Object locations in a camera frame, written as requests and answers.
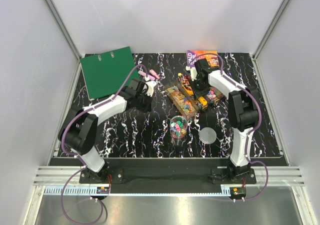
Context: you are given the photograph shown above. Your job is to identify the clear candy jar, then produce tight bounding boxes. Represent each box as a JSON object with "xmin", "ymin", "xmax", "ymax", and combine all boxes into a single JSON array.
[{"xmin": 169, "ymin": 115, "xmax": 188, "ymax": 147}]

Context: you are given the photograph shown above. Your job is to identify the round clear jar lid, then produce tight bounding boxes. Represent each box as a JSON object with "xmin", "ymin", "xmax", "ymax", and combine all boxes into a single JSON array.
[{"xmin": 199, "ymin": 127, "xmax": 217, "ymax": 144}]

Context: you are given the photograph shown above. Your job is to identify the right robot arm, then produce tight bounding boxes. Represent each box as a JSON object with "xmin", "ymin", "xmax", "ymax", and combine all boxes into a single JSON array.
[{"xmin": 186, "ymin": 58, "xmax": 262, "ymax": 184}]

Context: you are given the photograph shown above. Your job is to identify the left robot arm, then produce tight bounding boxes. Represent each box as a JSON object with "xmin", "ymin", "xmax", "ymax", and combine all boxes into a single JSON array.
[{"xmin": 58, "ymin": 78, "xmax": 157, "ymax": 183}]

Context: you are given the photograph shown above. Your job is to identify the clear acrylic candy tray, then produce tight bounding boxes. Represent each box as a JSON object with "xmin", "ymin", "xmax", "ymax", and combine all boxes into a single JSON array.
[{"xmin": 164, "ymin": 73, "xmax": 225, "ymax": 120}]

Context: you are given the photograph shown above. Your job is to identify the light pink highlighter pen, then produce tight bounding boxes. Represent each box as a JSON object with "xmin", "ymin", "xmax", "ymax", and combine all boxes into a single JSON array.
[{"xmin": 138, "ymin": 70, "xmax": 150, "ymax": 81}]

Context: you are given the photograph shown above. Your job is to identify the Roald Dahl book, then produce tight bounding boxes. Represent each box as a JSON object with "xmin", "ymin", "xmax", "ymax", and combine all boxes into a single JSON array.
[{"xmin": 186, "ymin": 50, "xmax": 220, "ymax": 68}]

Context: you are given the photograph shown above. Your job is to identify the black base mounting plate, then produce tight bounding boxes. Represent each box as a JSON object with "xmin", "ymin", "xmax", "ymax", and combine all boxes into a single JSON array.
[{"xmin": 79, "ymin": 158, "xmax": 257, "ymax": 195}]

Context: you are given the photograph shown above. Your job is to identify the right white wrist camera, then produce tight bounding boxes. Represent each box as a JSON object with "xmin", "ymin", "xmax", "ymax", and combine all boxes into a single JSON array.
[{"xmin": 190, "ymin": 66, "xmax": 198, "ymax": 81}]

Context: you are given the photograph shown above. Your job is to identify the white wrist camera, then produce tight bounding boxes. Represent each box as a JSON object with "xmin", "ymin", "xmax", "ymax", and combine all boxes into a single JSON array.
[
  {"xmin": 145, "ymin": 80, "xmax": 158, "ymax": 97},
  {"xmin": 190, "ymin": 66, "xmax": 198, "ymax": 81}
]

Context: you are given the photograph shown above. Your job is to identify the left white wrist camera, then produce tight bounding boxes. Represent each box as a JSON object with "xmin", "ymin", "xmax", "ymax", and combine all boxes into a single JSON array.
[{"xmin": 145, "ymin": 80, "xmax": 158, "ymax": 97}]

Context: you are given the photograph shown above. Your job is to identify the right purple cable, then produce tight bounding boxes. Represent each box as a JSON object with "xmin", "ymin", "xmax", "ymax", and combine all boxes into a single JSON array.
[{"xmin": 189, "ymin": 53, "xmax": 270, "ymax": 203}]

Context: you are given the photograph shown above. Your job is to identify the purple cable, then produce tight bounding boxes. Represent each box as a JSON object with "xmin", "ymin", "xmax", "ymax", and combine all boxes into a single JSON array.
[
  {"xmin": 60, "ymin": 64, "xmax": 151, "ymax": 223},
  {"xmin": 189, "ymin": 53, "xmax": 270, "ymax": 203}
]

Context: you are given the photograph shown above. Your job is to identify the green ring binder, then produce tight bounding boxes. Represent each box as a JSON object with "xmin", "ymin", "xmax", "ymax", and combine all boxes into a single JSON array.
[{"xmin": 80, "ymin": 46, "xmax": 135, "ymax": 100}]

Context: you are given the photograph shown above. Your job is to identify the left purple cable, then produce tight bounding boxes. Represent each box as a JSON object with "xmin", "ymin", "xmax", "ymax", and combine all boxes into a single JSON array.
[{"xmin": 60, "ymin": 64, "xmax": 151, "ymax": 223}]

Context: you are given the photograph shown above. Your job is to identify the aluminium frame rail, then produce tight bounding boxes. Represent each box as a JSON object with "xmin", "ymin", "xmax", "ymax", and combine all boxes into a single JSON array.
[{"xmin": 33, "ymin": 166, "xmax": 305, "ymax": 187}]

